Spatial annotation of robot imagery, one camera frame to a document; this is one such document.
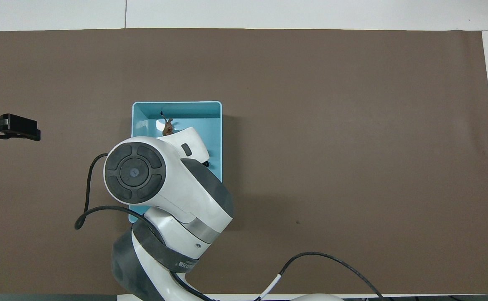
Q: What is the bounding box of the light blue storage box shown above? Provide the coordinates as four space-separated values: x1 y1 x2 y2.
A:
128 101 223 224

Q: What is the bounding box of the brown table mat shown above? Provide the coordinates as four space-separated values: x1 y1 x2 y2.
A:
0 28 488 296

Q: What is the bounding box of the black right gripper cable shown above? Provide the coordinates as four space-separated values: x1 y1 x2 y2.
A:
74 152 146 231

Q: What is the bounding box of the black cable with white tape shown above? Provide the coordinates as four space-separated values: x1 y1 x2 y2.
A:
254 251 386 301

